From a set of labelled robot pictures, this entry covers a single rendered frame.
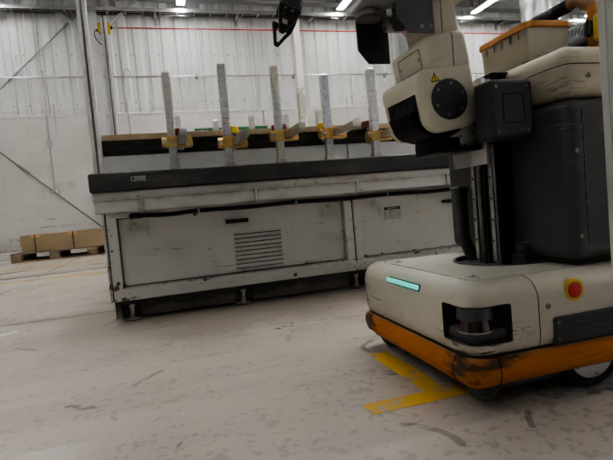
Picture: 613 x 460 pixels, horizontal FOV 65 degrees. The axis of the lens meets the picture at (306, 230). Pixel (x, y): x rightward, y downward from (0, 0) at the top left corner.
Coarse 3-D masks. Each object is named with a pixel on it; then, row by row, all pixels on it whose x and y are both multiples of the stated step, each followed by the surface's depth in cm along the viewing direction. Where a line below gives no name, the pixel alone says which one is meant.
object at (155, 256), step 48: (144, 144) 235; (288, 144) 255; (336, 144) 262; (384, 144) 270; (384, 192) 271; (144, 240) 239; (192, 240) 246; (240, 240) 252; (288, 240) 260; (336, 240) 267; (384, 240) 276; (432, 240) 284; (144, 288) 236; (192, 288) 243; (240, 288) 252; (288, 288) 259
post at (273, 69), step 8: (272, 72) 229; (272, 80) 229; (272, 88) 230; (272, 96) 231; (272, 104) 233; (280, 104) 231; (280, 112) 231; (280, 120) 231; (280, 128) 231; (280, 144) 231; (280, 152) 231
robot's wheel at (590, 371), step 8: (584, 368) 114; (592, 368) 114; (600, 368) 115; (608, 368) 116; (560, 376) 116; (568, 376) 113; (576, 376) 113; (584, 376) 114; (592, 376) 114; (600, 376) 115; (584, 384) 114; (592, 384) 115
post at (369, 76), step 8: (368, 72) 243; (368, 80) 244; (368, 88) 245; (368, 96) 246; (368, 104) 247; (376, 104) 245; (376, 112) 245; (376, 120) 245; (376, 128) 245; (376, 144) 245
